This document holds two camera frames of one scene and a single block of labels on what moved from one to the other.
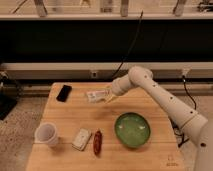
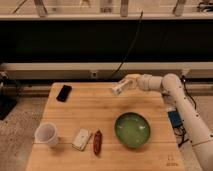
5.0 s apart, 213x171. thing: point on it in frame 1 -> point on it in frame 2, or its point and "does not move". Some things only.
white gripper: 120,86 -> 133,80
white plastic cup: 46,133 does not move
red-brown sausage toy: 97,142 does not move
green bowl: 132,129 does not move
